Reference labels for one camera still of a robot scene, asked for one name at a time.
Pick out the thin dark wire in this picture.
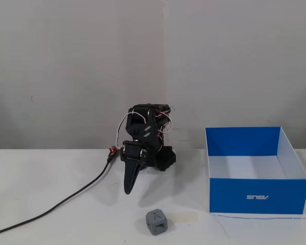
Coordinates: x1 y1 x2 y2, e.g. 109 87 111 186
213 213 306 220

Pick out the black usb cable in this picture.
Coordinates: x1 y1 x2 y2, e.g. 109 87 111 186
0 156 113 237

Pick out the blue cardboard box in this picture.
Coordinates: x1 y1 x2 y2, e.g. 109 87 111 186
205 126 306 214

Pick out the white red servo wire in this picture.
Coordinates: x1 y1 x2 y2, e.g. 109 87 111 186
116 111 147 150

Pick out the clear tape strip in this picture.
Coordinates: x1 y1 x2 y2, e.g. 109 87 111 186
172 212 199 223

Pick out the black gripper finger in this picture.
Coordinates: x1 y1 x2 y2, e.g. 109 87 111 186
131 164 143 192
123 160 137 195

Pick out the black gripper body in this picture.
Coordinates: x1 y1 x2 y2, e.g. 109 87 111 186
120 139 149 168

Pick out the gray block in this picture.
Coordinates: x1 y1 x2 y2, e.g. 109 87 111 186
145 208 169 236

